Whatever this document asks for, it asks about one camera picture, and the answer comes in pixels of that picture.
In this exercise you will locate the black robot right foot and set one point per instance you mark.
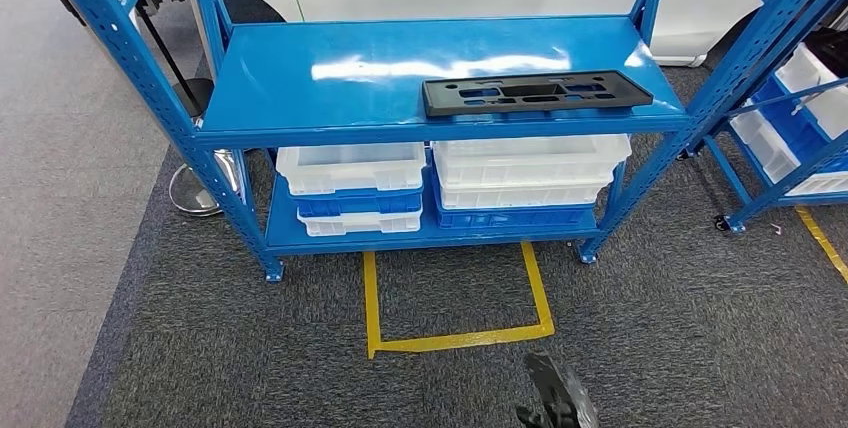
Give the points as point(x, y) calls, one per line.
point(556, 392)

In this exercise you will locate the black part in bin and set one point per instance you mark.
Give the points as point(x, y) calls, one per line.
point(831, 47)

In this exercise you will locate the small white scrap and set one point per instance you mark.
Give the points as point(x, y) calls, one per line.
point(775, 229)

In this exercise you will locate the blue metal rack with casters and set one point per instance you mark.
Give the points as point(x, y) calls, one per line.
point(782, 186)

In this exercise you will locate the blue metal shelf rack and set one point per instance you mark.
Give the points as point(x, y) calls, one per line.
point(331, 80)

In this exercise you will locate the chrome stanchion with chrome base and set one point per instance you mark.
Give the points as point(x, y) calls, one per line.
point(192, 196)

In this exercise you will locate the black plastic plate frame part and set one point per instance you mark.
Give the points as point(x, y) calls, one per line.
point(636, 97)

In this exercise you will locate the clear white plastic bin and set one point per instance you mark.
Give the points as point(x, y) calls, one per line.
point(351, 176)

